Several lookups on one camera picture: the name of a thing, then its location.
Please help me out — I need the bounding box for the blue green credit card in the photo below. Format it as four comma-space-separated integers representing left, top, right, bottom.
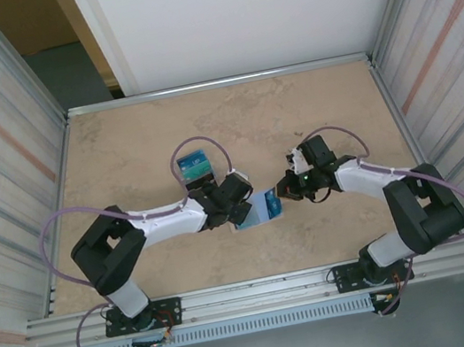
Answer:
261, 189, 286, 219

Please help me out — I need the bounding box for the blue card packet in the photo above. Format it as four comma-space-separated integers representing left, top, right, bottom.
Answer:
226, 185, 289, 233

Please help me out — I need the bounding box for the blue and teal credit card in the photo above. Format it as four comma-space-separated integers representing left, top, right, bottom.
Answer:
173, 147, 217, 188

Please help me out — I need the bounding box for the thin black cable loop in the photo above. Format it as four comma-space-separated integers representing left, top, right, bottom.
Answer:
306, 184, 337, 207

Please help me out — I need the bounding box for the aluminium table side rail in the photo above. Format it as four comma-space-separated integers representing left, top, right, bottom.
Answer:
17, 119, 104, 317
368, 51, 464, 251

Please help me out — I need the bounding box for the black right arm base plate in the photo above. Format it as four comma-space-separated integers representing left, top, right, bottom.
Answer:
329, 252, 414, 297

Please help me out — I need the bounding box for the aluminium mounting rail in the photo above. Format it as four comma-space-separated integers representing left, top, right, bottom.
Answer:
22, 241, 464, 347

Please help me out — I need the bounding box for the aluminium frame crossbar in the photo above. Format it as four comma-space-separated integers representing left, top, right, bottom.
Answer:
64, 50, 377, 119

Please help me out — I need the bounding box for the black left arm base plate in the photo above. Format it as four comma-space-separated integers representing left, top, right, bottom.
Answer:
102, 296, 186, 339

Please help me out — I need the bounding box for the white slotted cable duct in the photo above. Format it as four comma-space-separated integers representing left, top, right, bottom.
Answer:
76, 294, 377, 347

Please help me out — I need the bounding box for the white door frame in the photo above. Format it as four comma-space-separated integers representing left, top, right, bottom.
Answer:
68, 0, 143, 104

